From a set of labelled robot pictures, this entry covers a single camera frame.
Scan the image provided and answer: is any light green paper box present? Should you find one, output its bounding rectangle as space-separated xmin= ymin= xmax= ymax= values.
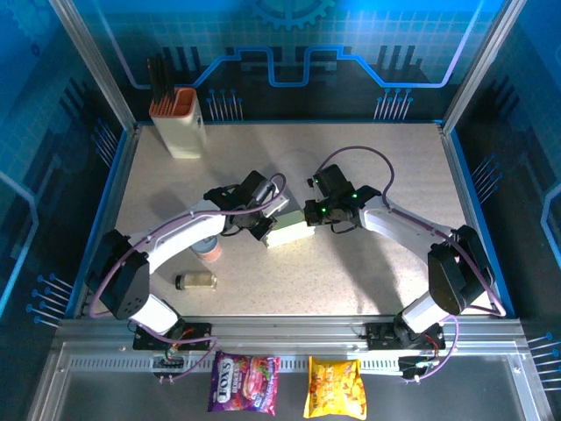
xmin=265 ymin=210 xmax=316 ymax=250

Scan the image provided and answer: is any orange tin can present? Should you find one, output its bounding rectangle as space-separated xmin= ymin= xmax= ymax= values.
xmin=191 ymin=236 xmax=223 ymax=263

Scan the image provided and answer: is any glass spice jar black lid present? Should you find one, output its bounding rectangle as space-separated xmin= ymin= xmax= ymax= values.
xmin=174 ymin=271 xmax=219 ymax=291

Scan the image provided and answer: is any beige knife block orange top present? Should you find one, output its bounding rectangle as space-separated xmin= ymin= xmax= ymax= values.
xmin=148 ymin=87 xmax=208 ymax=159

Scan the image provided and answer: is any purple Fox's candy bag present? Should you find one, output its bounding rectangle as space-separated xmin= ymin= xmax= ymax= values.
xmin=206 ymin=349 xmax=281 ymax=417

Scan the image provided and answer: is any yellow snack bag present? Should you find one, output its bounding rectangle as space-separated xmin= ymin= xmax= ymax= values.
xmin=302 ymin=355 xmax=367 ymax=421

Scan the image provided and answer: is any aluminium front frame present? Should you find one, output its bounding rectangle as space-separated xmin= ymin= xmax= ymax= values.
xmin=25 ymin=314 xmax=553 ymax=421

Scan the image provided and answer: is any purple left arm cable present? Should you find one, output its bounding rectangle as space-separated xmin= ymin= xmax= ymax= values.
xmin=87 ymin=172 xmax=288 ymax=387

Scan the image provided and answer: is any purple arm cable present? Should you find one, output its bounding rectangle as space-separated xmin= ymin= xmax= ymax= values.
xmin=87 ymin=172 xmax=288 ymax=387
xmin=315 ymin=146 xmax=508 ymax=387

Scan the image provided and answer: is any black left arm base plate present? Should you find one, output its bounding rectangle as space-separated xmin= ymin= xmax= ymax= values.
xmin=132 ymin=322 xmax=212 ymax=352

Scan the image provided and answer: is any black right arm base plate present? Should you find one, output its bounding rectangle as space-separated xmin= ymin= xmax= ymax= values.
xmin=366 ymin=322 xmax=446 ymax=351

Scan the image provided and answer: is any slotted aluminium cable rail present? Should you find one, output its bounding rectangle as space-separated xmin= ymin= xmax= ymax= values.
xmin=65 ymin=355 xmax=439 ymax=373

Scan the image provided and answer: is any black knife handle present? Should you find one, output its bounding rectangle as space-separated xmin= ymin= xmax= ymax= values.
xmin=146 ymin=54 xmax=160 ymax=104
xmin=163 ymin=56 xmax=177 ymax=100
xmin=155 ymin=52 xmax=171 ymax=102

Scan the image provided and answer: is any blue-edged table side rail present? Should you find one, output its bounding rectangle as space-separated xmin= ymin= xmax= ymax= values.
xmin=72 ymin=125 xmax=142 ymax=319
xmin=437 ymin=124 xmax=517 ymax=319

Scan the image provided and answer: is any small circuit board with wires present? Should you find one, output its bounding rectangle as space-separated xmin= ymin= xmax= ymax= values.
xmin=151 ymin=348 xmax=185 ymax=374
xmin=398 ymin=355 xmax=439 ymax=381

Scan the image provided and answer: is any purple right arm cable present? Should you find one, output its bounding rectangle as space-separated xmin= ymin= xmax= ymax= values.
xmin=315 ymin=146 xmax=508 ymax=387

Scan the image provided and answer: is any aluminium corner post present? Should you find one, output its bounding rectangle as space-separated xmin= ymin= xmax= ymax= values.
xmin=46 ymin=0 xmax=140 ymax=132
xmin=439 ymin=0 xmax=529 ymax=135

